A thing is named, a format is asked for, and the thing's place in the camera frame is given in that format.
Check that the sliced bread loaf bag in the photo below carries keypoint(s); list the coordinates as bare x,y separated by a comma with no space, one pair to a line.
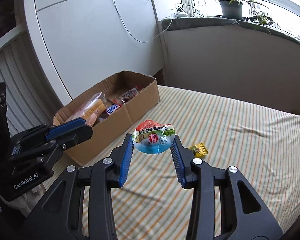
91,110

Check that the white cabinet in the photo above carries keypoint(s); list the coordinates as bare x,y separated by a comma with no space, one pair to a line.
78,43

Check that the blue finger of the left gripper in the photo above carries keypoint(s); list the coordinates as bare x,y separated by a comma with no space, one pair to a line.
75,137
65,128

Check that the potted spider plant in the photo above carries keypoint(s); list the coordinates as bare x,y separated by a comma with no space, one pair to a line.
233,9

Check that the jelly cup colourful lid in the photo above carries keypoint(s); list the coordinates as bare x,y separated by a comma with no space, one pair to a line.
150,137

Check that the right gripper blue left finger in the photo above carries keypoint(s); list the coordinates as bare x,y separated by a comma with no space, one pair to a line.
121,158

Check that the red clear snack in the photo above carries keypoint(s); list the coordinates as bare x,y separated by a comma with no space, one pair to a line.
127,96

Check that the small Snickers bar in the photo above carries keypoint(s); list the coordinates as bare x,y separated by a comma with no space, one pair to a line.
112,109

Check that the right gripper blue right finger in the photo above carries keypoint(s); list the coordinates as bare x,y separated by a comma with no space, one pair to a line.
182,158

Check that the small trailing plant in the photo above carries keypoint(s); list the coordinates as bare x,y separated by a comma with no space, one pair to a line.
262,21

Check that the brown cardboard box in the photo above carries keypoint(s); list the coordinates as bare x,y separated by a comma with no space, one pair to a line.
105,132

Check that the small yellow candy packet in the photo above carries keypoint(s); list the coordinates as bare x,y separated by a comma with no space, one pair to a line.
199,150

